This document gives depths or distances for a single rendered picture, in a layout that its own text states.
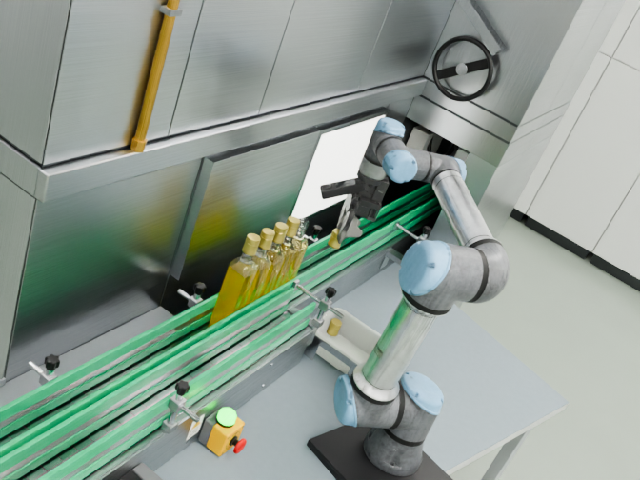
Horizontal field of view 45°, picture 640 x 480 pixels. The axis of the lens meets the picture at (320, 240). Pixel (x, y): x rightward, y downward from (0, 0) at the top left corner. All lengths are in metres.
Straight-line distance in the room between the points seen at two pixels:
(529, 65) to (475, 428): 1.15
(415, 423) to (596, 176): 3.78
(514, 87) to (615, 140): 2.83
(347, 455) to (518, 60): 1.37
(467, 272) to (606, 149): 3.90
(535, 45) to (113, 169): 1.52
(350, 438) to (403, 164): 0.71
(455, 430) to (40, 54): 1.48
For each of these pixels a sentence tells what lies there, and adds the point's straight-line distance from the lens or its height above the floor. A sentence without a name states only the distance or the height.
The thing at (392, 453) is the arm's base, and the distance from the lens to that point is 1.95.
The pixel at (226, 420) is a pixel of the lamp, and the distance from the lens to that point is 1.81.
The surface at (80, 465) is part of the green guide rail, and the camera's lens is 1.52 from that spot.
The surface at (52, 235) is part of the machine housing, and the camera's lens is 1.54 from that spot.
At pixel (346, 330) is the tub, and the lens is 2.31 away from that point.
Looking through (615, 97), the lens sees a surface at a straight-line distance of 5.36.
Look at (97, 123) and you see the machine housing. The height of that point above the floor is 1.46.
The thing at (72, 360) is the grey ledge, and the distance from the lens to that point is 1.80.
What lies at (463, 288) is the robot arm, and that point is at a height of 1.36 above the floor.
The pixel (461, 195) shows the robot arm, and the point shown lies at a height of 1.42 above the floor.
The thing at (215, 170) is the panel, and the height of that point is 1.29.
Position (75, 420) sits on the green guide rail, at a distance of 1.56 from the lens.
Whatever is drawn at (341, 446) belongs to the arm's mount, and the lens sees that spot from 1.98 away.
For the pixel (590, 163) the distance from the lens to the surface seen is 5.45.
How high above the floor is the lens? 2.09
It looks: 29 degrees down
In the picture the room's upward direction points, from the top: 22 degrees clockwise
